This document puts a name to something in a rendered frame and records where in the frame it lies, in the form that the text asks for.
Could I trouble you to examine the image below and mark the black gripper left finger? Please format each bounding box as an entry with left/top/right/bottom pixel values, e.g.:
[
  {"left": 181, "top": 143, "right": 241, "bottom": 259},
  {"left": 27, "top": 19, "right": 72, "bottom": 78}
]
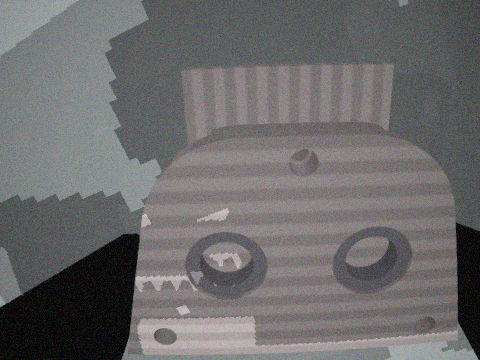
[{"left": 0, "top": 233, "right": 140, "bottom": 360}]

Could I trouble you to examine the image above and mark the grey metal plate with two round holes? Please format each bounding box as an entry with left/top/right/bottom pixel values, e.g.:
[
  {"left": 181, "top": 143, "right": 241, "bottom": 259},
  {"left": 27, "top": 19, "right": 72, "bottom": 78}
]
[{"left": 128, "top": 121, "right": 459, "bottom": 356}]

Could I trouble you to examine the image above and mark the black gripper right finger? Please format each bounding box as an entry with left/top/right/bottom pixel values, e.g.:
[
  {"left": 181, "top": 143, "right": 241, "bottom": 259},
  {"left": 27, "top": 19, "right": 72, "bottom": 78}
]
[{"left": 456, "top": 223, "right": 480, "bottom": 360}]

